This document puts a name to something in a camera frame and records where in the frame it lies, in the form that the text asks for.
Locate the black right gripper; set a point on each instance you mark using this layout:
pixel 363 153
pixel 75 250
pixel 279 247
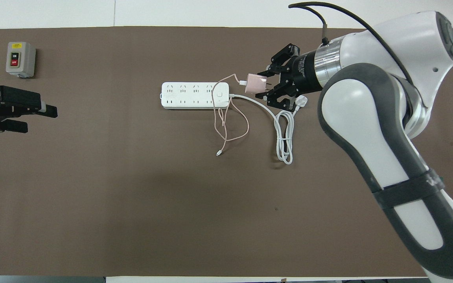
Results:
pixel 307 72

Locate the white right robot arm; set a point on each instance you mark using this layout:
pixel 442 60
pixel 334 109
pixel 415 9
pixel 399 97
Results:
pixel 368 118

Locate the brown table mat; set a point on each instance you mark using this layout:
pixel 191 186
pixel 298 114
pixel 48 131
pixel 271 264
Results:
pixel 171 220

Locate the pink charger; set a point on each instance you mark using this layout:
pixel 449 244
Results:
pixel 256 83

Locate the white power strip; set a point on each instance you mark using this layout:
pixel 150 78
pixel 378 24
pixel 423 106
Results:
pixel 187 95

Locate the grey on-off switch box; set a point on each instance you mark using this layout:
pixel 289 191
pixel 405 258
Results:
pixel 20 59

